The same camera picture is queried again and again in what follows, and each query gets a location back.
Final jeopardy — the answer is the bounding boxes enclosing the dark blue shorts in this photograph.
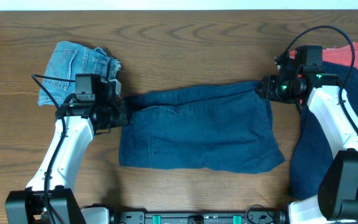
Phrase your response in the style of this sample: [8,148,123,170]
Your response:
[119,81,284,174]

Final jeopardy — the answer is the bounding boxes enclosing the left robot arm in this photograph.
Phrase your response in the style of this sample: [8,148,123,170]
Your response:
[5,74,128,223]

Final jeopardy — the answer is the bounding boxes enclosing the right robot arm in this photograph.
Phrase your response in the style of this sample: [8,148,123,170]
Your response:
[255,45,358,223]

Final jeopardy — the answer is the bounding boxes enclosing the light blue denim shorts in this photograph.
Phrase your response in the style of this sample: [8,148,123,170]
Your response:
[37,41,121,106]

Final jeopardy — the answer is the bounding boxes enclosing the dark navy garment pile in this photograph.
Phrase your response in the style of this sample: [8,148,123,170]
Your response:
[290,68,358,200]

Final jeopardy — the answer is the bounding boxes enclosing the red t-shirt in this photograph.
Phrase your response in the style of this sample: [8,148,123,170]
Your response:
[322,42,358,70]

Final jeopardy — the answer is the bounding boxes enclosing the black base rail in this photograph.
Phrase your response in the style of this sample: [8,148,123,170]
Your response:
[109,204,289,224]

